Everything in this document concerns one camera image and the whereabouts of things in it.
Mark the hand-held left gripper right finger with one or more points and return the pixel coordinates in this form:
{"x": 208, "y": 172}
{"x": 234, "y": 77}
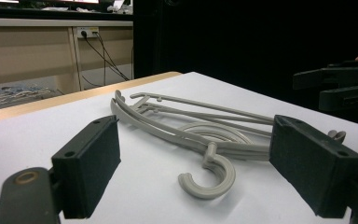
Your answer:
{"x": 313, "y": 168}

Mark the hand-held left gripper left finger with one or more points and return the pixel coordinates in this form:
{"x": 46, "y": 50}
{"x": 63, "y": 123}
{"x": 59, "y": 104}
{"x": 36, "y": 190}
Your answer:
{"x": 87, "y": 168}

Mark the grey plastic clothes hanger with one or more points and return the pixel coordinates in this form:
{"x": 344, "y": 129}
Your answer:
{"x": 121, "y": 115}
{"x": 199, "y": 117}
{"x": 211, "y": 107}
{"x": 227, "y": 183}

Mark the white table sheet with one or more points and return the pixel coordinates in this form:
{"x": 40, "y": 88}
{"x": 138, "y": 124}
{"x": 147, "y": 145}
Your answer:
{"x": 136, "y": 189}

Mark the black curtain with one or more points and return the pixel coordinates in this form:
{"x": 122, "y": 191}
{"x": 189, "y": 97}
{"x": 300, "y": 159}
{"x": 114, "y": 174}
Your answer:
{"x": 254, "y": 43}

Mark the wooden shelf unit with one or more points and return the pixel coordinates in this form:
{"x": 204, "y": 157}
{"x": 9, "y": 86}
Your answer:
{"x": 28, "y": 53}

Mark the white clutter on desk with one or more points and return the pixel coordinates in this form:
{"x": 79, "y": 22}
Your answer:
{"x": 120, "y": 6}

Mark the monitor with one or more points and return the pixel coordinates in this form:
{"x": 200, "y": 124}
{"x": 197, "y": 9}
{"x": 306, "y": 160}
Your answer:
{"x": 87, "y": 1}

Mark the white wall power outlet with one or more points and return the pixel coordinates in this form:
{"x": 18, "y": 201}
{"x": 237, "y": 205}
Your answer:
{"x": 87, "y": 31}

